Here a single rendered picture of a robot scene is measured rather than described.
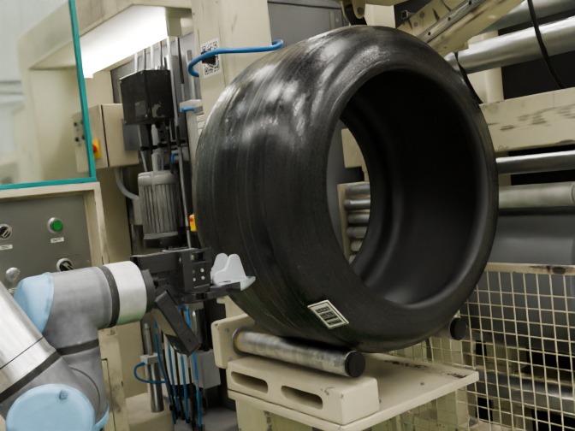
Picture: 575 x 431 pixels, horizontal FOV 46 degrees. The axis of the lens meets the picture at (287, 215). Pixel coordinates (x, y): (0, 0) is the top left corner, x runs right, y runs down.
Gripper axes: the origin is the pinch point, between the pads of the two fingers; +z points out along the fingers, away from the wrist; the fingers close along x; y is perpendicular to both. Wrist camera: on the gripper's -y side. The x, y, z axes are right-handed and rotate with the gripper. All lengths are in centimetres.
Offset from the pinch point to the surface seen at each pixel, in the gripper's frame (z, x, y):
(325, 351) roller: 13.4, -2.4, -14.3
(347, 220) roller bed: 61, 40, 5
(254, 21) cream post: 27, 29, 52
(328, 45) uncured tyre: 14.4, -8.9, 38.0
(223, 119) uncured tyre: 2.2, 6.2, 27.9
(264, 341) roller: 13.0, 15.4, -14.7
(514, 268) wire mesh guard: 61, -10, -6
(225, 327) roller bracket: 10.7, 25.8, -12.5
